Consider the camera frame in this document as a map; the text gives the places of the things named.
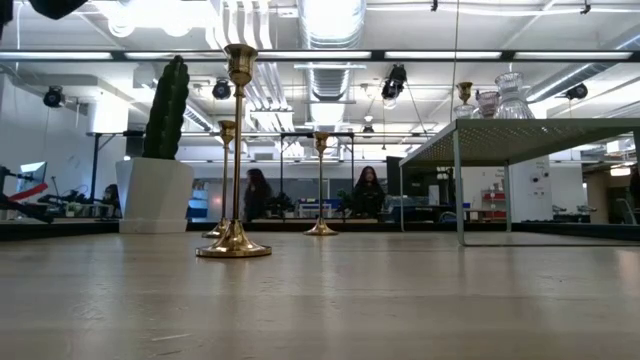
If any silver ventilation duct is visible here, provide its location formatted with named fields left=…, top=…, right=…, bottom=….
left=298, top=0, right=367, bottom=50

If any pink ribbed glass candle holder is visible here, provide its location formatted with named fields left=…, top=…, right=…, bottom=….
left=474, top=89, right=501, bottom=120

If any metal stepladder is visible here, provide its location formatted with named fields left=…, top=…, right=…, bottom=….
left=615, top=197, right=639, bottom=225

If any green cactus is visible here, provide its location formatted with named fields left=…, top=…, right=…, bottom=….
left=142, top=54, right=191, bottom=161

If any brass candlestick holder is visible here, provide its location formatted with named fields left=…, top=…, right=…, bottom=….
left=202, top=119, right=237, bottom=240
left=456, top=81, right=475, bottom=107
left=195, top=43, right=274, bottom=260
left=303, top=131, right=339, bottom=237

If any grey computer monitor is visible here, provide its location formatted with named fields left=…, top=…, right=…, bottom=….
left=15, top=160, right=48, bottom=194

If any black overhead light bar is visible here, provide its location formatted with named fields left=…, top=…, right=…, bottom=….
left=0, top=48, right=640, bottom=64

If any white utility column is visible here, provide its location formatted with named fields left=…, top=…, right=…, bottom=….
left=509, top=157, right=554, bottom=222

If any white hexagonal plant pot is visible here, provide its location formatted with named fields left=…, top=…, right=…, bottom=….
left=115, top=157, right=195, bottom=235

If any person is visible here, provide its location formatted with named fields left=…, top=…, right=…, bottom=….
left=102, top=183, right=121, bottom=217
left=349, top=165, right=387, bottom=220
left=243, top=168, right=275, bottom=223

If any red storage rack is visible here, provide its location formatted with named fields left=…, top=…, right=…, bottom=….
left=480, top=188, right=507, bottom=220

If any green perforated metal shelf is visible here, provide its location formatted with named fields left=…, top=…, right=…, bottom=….
left=398, top=117, right=640, bottom=247

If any black aluminium table frame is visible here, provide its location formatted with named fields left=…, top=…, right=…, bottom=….
left=0, top=219, right=640, bottom=242

